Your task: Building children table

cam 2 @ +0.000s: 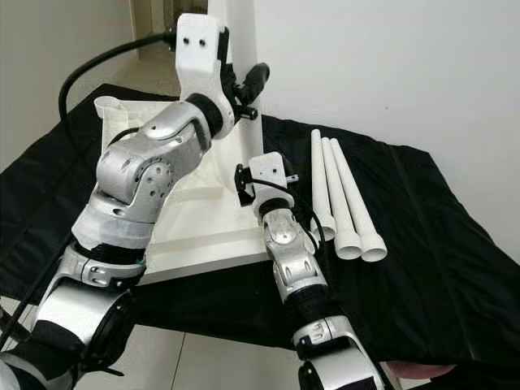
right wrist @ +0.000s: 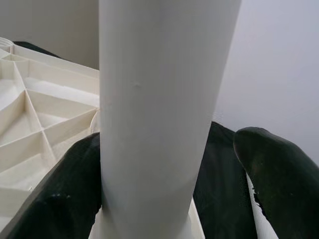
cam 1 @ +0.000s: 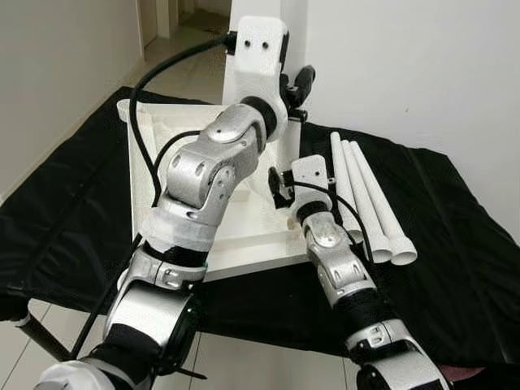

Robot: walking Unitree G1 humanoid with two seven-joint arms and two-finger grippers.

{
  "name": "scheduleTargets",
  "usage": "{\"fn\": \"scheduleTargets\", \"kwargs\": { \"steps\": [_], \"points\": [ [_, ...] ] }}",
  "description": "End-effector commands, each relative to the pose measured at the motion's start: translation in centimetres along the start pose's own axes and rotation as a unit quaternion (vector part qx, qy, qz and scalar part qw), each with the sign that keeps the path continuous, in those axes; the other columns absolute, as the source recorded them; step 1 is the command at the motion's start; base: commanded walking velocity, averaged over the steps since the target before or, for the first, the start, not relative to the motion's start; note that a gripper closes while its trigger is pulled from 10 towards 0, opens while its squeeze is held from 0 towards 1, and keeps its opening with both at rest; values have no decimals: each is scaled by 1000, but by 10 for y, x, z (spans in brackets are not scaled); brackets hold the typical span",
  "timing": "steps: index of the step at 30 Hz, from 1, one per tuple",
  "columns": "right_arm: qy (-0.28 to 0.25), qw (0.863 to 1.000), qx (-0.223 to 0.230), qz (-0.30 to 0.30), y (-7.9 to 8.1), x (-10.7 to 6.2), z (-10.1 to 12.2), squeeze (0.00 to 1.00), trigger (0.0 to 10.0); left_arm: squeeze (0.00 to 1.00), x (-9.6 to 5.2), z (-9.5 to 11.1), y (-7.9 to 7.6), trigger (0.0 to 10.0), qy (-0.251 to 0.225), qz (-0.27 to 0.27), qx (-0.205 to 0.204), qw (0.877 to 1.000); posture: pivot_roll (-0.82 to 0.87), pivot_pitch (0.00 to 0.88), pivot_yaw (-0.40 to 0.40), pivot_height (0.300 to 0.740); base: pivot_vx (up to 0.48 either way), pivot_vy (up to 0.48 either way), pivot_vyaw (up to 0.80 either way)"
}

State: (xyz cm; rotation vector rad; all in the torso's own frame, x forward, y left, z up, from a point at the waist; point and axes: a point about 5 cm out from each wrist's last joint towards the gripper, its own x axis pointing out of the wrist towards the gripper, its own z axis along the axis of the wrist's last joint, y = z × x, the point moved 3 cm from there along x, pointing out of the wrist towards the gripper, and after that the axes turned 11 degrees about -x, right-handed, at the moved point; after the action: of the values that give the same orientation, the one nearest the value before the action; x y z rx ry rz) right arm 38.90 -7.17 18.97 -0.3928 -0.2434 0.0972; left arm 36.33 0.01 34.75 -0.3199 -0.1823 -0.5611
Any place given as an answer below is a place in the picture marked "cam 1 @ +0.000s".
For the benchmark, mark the black table cloth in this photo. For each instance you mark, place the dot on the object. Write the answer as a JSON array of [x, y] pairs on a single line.
[[463, 227]]

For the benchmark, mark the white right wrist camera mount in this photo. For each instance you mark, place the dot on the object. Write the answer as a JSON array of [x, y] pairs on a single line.
[[309, 172]]

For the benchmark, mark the white plastic table top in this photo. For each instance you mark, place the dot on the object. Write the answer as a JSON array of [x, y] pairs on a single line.
[[260, 244]]

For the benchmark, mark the black metal table leg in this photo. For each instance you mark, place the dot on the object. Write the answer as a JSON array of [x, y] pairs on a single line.
[[45, 341]]

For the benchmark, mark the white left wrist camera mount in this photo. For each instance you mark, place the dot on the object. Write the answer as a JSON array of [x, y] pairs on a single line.
[[260, 49]]

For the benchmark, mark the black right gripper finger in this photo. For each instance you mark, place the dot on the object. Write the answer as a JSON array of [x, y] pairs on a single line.
[[276, 182]]

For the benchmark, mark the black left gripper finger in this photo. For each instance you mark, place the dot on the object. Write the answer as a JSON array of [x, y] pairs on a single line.
[[304, 85]]

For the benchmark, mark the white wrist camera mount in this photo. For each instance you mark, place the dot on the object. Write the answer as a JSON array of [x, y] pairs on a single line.
[[260, 49], [309, 172]]

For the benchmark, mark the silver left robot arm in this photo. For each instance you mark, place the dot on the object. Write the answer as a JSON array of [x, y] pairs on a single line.
[[203, 171]]

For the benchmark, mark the pink cloth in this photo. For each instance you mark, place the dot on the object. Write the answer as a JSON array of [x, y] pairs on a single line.
[[465, 374]]

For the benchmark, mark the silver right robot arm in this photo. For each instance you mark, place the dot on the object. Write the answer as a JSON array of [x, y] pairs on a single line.
[[337, 260]]

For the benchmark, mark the white door frame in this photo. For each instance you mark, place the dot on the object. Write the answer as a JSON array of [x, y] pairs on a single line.
[[166, 16]]

